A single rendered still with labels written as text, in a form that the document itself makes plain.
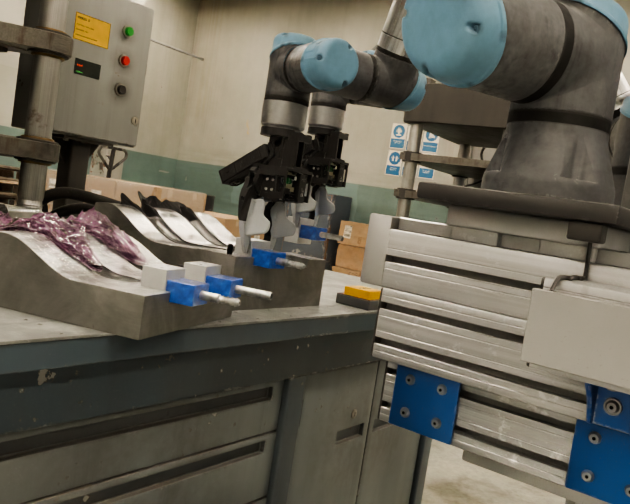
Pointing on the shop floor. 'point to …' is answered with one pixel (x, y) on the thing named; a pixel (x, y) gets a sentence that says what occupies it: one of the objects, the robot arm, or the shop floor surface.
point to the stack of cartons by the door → (351, 248)
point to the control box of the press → (92, 83)
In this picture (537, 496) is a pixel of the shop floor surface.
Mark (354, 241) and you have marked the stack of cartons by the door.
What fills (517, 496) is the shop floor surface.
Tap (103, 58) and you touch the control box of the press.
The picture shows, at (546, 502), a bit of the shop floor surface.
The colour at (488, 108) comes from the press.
